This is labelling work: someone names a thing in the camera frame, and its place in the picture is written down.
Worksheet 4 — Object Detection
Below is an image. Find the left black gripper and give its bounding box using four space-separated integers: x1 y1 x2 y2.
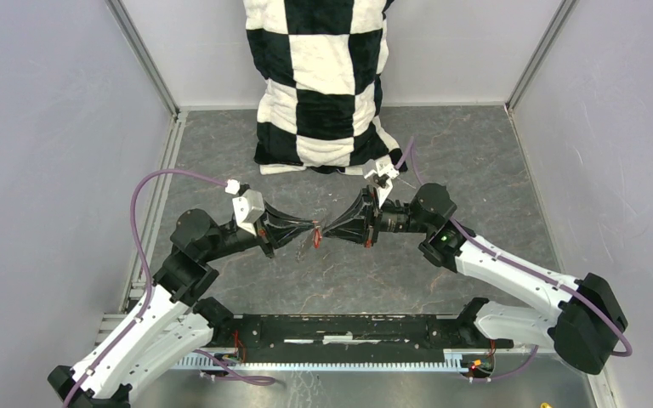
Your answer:
202 198 315 262

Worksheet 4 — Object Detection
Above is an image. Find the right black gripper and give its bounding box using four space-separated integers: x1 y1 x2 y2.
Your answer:
322 185 433 249

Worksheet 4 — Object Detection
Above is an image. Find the large metal keyring plate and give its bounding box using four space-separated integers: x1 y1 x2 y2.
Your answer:
295 218 329 263

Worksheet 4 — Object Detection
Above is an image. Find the red tag key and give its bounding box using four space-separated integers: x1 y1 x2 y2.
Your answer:
312 225 322 249

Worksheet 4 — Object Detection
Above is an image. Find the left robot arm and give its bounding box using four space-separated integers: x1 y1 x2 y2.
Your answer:
48 196 315 407

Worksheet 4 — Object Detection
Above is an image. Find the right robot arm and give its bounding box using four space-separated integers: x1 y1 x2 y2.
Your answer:
322 183 632 375

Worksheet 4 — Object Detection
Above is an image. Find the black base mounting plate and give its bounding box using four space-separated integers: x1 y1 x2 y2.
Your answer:
204 314 514 364

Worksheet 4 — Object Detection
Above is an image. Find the black white checkered blanket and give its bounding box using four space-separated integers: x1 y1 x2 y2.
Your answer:
244 1 407 175

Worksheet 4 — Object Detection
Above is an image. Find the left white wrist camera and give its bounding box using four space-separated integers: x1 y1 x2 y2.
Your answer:
224 179 265 236

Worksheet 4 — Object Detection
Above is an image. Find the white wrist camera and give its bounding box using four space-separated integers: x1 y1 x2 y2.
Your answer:
363 156 400 207
224 179 265 236

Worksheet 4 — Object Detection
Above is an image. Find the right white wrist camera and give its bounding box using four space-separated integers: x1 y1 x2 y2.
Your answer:
363 156 400 207

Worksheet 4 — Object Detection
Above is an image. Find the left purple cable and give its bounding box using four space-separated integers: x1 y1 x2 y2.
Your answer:
61 168 280 408

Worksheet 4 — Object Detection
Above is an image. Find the grey slotted cable duct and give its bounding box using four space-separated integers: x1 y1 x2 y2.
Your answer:
172 353 468 374

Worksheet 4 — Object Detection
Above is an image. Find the aluminium frame rail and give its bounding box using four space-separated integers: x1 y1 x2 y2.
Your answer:
94 313 606 354

